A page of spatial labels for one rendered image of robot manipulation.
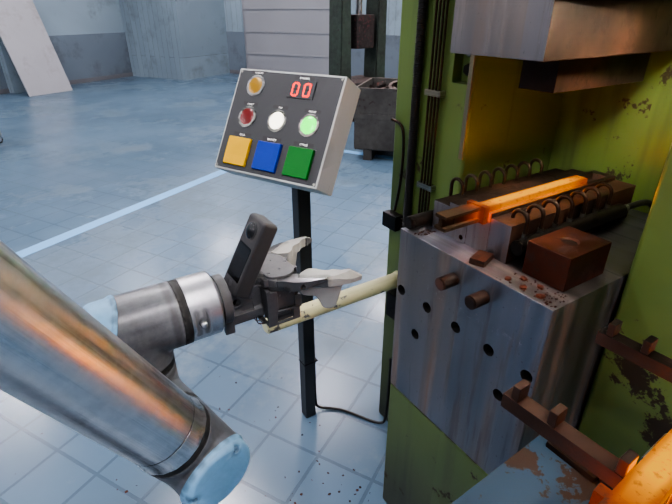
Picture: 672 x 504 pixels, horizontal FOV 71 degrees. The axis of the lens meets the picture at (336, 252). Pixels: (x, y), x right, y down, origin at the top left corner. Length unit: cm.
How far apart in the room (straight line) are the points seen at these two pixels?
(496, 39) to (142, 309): 69
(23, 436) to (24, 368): 167
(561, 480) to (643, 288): 36
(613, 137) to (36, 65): 975
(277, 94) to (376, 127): 346
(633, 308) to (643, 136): 46
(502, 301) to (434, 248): 18
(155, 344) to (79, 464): 130
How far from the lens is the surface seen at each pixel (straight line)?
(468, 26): 94
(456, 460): 120
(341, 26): 647
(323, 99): 120
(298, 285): 66
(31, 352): 42
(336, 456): 173
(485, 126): 118
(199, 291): 64
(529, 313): 86
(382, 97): 464
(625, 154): 133
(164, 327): 63
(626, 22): 102
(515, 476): 87
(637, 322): 101
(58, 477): 191
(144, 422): 51
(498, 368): 96
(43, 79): 1029
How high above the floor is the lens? 134
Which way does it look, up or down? 27 degrees down
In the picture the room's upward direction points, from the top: straight up
